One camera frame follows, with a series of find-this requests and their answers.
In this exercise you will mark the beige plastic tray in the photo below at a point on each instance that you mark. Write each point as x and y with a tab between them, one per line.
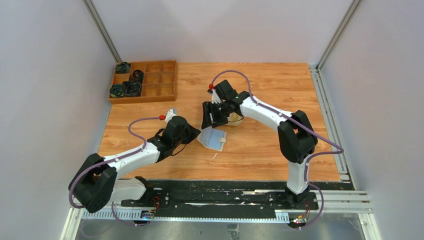
234	119

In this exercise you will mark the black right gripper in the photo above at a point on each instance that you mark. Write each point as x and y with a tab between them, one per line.
208	108

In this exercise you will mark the black coiled cable small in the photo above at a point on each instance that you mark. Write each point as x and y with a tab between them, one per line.
137	76

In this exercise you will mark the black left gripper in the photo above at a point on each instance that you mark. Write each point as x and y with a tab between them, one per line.
193	132

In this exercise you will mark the aluminium rail frame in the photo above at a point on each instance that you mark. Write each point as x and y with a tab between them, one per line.
330	202

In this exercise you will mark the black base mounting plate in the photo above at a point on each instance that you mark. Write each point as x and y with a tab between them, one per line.
218	199

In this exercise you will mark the wooden compartment tray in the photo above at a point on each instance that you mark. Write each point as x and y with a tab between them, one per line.
160	82

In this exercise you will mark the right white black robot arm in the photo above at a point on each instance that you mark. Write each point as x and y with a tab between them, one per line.
295	133

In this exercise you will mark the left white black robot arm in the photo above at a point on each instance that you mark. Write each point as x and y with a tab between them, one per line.
100	181

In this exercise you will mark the black coiled cable large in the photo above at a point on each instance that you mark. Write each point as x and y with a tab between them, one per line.
131	88

